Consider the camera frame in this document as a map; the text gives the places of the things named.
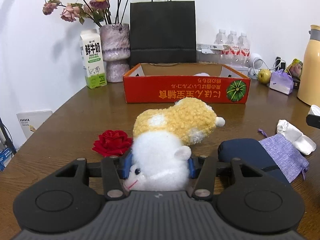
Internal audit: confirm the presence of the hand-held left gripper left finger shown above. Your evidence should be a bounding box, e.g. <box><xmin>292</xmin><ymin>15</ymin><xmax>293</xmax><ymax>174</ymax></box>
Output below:
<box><xmin>54</xmin><ymin>152</ymin><xmax>133</xmax><ymax>201</ymax></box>

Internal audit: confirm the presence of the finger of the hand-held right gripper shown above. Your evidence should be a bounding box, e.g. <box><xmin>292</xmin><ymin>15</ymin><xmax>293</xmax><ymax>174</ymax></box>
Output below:
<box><xmin>306</xmin><ymin>114</ymin><xmax>320</xmax><ymax>130</ymax></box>

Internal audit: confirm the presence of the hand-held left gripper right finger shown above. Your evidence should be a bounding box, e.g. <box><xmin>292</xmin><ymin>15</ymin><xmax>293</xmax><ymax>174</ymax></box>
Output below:
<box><xmin>187</xmin><ymin>154</ymin><xmax>292</xmax><ymax>201</ymax></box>

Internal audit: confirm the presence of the white yellow plush toy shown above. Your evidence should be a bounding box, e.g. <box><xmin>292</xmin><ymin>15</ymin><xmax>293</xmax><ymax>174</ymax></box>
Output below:
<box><xmin>122</xmin><ymin>97</ymin><xmax>226</xmax><ymax>192</ymax></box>

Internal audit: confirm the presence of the purple linen drawstring pouch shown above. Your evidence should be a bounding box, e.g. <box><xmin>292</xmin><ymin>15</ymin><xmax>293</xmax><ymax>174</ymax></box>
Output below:
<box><xmin>257</xmin><ymin>129</ymin><xmax>310</xmax><ymax>183</ymax></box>

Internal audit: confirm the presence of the navy zip pouch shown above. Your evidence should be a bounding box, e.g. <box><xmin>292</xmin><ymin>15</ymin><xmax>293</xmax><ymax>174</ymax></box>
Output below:
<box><xmin>217</xmin><ymin>138</ymin><xmax>292</xmax><ymax>184</ymax></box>

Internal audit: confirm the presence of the red cardboard box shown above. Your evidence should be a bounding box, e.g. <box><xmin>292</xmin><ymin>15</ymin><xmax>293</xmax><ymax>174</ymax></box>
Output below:
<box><xmin>122</xmin><ymin>63</ymin><xmax>251</xmax><ymax>104</ymax></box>

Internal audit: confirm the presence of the white cloth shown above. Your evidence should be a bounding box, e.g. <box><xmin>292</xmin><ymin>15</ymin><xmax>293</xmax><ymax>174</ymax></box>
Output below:
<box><xmin>276</xmin><ymin>119</ymin><xmax>317</xmax><ymax>155</ymax></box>

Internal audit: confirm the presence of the red rose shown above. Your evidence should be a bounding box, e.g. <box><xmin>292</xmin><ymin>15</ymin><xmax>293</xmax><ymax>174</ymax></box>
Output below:
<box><xmin>92</xmin><ymin>129</ymin><xmax>133</xmax><ymax>158</ymax></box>

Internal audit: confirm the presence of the yellow thermos jug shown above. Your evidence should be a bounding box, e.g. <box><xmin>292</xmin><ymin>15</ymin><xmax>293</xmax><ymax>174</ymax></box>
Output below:
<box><xmin>297</xmin><ymin>24</ymin><xmax>320</xmax><ymax>106</ymax></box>

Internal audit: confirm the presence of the purple tissue pack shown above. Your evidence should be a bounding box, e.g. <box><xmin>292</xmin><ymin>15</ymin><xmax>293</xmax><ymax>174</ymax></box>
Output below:
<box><xmin>269</xmin><ymin>69</ymin><xmax>294</xmax><ymax>95</ymax></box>

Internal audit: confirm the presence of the colourful snack bag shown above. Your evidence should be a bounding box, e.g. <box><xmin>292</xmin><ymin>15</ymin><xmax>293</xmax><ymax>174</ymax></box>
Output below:
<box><xmin>285</xmin><ymin>58</ymin><xmax>303</xmax><ymax>80</ymax></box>

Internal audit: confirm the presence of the green apple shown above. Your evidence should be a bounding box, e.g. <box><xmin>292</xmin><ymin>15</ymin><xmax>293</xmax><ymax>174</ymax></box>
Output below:
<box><xmin>257</xmin><ymin>69</ymin><xmax>272</xmax><ymax>83</ymax></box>

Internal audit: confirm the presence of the small white fan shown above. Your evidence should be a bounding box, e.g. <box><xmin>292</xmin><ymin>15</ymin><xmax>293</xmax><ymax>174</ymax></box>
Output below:
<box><xmin>247</xmin><ymin>52</ymin><xmax>265</xmax><ymax>70</ymax></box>

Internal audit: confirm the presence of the white printed tin box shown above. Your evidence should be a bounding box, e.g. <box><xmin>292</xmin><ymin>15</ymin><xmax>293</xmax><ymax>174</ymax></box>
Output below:
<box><xmin>231</xmin><ymin>64</ymin><xmax>251</xmax><ymax>75</ymax></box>

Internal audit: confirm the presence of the white board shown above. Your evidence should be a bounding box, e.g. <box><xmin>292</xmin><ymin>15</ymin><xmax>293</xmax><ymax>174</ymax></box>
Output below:
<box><xmin>16</xmin><ymin>110</ymin><xmax>53</xmax><ymax>140</ymax></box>

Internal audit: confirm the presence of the clear water bottle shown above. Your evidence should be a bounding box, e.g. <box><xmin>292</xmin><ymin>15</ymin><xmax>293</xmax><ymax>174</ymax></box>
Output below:
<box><xmin>214</xmin><ymin>29</ymin><xmax>228</xmax><ymax>55</ymax></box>
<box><xmin>237</xmin><ymin>32</ymin><xmax>251</xmax><ymax>57</ymax></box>
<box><xmin>227</xmin><ymin>30</ymin><xmax>239</xmax><ymax>55</ymax></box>

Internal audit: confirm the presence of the white green milk carton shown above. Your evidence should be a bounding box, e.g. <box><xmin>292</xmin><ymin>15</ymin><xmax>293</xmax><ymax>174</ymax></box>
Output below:
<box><xmin>79</xmin><ymin>29</ymin><xmax>107</xmax><ymax>89</ymax></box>

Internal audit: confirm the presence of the clear plastic container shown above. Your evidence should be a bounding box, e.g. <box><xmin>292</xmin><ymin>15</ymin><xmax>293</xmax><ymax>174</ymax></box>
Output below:
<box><xmin>196</xmin><ymin>51</ymin><xmax>250</xmax><ymax>67</ymax></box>

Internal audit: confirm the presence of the purple mottled vase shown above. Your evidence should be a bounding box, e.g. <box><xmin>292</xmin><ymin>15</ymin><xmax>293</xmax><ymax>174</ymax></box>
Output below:
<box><xmin>99</xmin><ymin>23</ymin><xmax>131</xmax><ymax>83</ymax></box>

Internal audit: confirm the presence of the white flat carton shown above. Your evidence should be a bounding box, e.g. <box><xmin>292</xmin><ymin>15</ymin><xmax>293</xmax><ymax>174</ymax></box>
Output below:
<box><xmin>196</xmin><ymin>43</ymin><xmax>225</xmax><ymax>54</ymax></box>

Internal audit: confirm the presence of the blue printed bag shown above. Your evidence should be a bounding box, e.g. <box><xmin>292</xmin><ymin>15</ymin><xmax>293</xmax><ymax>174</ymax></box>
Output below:
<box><xmin>0</xmin><ymin>147</ymin><xmax>17</xmax><ymax>172</ymax></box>

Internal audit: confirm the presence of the black stand pole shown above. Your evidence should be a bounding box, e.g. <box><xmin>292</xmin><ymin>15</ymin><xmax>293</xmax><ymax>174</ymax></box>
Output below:
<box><xmin>0</xmin><ymin>116</ymin><xmax>17</xmax><ymax>155</ymax></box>

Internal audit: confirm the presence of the black paper bag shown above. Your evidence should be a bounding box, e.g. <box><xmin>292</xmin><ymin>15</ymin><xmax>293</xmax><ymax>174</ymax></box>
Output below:
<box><xmin>129</xmin><ymin>0</ymin><xmax>197</xmax><ymax>64</ymax></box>

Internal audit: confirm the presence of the black charger with white cable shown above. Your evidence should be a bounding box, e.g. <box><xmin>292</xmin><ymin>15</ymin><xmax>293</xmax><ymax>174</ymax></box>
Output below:
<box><xmin>274</xmin><ymin>56</ymin><xmax>288</xmax><ymax>74</ymax></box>

